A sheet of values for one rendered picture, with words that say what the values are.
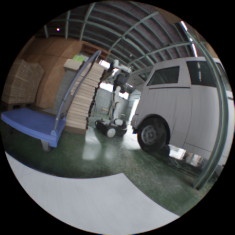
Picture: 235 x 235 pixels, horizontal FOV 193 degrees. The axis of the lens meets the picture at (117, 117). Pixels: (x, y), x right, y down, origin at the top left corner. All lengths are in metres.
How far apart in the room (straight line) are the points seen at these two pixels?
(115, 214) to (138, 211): 0.09
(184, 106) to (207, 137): 0.49
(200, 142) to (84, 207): 1.04
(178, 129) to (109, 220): 0.97
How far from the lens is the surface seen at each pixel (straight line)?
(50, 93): 2.55
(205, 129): 1.00
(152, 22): 2.53
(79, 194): 0.33
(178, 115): 0.99
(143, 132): 1.20
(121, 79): 1.50
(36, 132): 0.55
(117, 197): 0.36
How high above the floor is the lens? 0.42
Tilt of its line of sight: 2 degrees down
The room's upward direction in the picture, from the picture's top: 17 degrees clockwise
